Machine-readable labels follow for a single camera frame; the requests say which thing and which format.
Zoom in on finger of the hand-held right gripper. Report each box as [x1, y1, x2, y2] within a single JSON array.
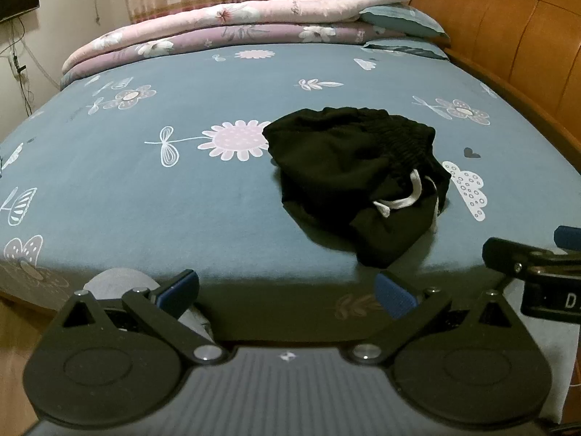
[[482, 236, 581, 279], [554, 225, 581, 252]]

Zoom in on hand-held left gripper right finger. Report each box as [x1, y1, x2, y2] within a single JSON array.
[[348, 270, 522, 367]]

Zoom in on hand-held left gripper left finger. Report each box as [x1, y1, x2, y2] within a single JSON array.
[[57, 269, 229, 367]]

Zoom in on black drawstring pants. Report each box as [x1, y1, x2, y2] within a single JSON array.
[[262, 106, 452, 268]]

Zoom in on light grey cloth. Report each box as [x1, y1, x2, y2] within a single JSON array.
[[83, 266, 215, 342]]

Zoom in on wooden headboard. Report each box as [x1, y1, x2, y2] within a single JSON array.
[[411, 0, 581, 169]]

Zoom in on blue pillow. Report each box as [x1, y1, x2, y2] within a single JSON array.
[[360, 2, 450, 40], [363, 39, 450, 62]]

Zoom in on purple floral quilt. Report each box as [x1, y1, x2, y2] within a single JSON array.
[[60, 23, 378, 92]]

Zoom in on pink floral quilt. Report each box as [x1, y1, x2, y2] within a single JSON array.
[[61, 0, 414, 73]]

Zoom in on wall cables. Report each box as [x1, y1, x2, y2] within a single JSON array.
[[0, 16, 48, 116]]

